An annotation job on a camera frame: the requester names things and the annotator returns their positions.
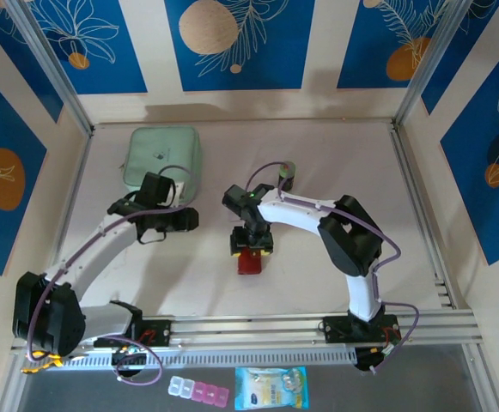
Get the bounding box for red card holder clear sleeves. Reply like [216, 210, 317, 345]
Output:
[236, 247, 265, 276]

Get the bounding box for aluminium table side rail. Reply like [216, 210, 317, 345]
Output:
[49, 126, 96, 276]
[388, 122, 473, 312]

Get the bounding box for small dark bottle green lid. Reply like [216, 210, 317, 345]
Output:
[277, 161, 298, 192]

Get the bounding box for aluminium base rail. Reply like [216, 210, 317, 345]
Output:
[10, 309, 485, 352]

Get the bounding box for aluminium frame post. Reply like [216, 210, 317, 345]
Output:
[393, 0, 478, 130]
[3, 0, 94, 136]

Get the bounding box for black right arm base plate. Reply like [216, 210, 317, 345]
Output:
[322, 315, 401, 344]

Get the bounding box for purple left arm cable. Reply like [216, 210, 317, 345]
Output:
[25, 165, 197, 387]

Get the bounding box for blue yellow snack packet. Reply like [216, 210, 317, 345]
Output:
[234, 366, 309, 411]

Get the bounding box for yellow black pliers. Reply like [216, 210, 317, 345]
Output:
[21, 349, 89, 373]

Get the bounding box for mint green zip pouch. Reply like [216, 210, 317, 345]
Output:
[122, 125, 202, 203]

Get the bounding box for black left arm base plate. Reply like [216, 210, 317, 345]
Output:
[93, 317, 173, 348]

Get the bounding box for clear and pink pill organizer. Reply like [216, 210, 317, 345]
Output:
[167, 376, 231, 407]

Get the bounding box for grey slotted cable duct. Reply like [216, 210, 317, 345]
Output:
[45, 346, 357, 371]

